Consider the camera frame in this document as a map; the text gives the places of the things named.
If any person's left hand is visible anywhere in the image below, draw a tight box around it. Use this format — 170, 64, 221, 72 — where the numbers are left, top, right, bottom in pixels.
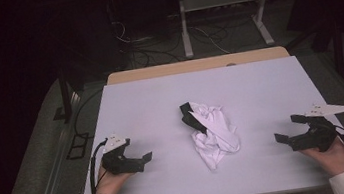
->
92, 162, 137, 194

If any tangle of floor cables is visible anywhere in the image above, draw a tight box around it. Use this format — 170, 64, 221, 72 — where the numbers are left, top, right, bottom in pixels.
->
110, 4, 233, 72

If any white underwear with black waistband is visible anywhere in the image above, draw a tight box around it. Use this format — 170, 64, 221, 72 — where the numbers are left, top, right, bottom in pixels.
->
178, 95, 245, 176

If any left hand-held gripper black cable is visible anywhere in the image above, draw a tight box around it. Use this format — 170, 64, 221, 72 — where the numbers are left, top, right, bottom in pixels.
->
83, 138, 116, 194

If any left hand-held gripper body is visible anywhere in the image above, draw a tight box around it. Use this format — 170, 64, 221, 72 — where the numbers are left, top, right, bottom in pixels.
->
97, 131, 137, 178

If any person's right hand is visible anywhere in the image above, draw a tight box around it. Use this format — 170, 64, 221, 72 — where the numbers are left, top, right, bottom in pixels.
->
298, 136, 344, 181

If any white board mat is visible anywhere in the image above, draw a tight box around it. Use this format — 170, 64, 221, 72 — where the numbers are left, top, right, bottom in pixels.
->
63, 48, 344, 194

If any black floor cable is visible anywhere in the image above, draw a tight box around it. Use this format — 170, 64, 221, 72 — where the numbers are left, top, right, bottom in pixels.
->
69, 87, 109, 140

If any wooden table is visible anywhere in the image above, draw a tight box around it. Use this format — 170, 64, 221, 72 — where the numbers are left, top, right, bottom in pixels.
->
104, 44, 291, 86

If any white metal stand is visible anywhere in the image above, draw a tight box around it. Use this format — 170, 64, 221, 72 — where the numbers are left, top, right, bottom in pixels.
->
176, 0, 281, 60

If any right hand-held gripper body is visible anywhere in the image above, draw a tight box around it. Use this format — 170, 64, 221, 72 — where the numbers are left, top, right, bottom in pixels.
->
298, 100, 344, 155

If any black rectangular floor bracket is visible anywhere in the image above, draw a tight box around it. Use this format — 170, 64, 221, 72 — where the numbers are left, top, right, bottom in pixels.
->
63, 131, 93, 161

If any black floor stand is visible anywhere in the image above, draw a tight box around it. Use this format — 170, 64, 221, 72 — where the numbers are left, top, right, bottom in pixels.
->
46, 63, 90, 126
285, 18, 344, 88

